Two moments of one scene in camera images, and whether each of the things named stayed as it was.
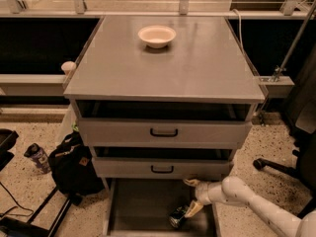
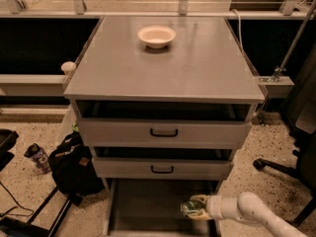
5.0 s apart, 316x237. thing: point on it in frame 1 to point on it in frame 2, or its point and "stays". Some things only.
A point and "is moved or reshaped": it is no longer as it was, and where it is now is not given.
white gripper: x=201 y=194 to x=215 y=207
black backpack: x=73 y=169 stays
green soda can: x=177 y=215 is moved or reshaped
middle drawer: x=160 y=168 stays
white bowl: x=157 y=37 stays
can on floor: x=39 y=157 stays
